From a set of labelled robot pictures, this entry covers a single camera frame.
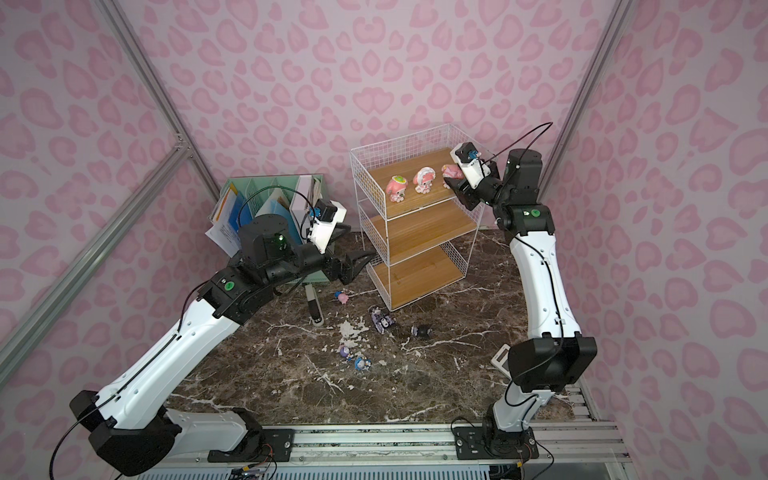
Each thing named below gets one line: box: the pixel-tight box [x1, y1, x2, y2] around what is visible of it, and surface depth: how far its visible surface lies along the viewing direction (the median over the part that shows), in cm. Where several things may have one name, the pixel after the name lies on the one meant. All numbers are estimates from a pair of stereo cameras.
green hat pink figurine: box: [386, 175, 408, 203], surface depth 68 cm
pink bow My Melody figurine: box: [441, 164, 465, 189], surface depth 71 cm
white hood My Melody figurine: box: [413, 167, 437, 194], surface depth 70 cm
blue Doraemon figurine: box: [355, 357, 373, 371], surface depth 87 cm
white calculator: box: [491, 343, 512, 381], surface depth 88 cm
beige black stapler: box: [304, 284, 324, 327], surface depth 97 cm
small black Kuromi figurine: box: [410, 325, 433, 337], surface depth 92 cm
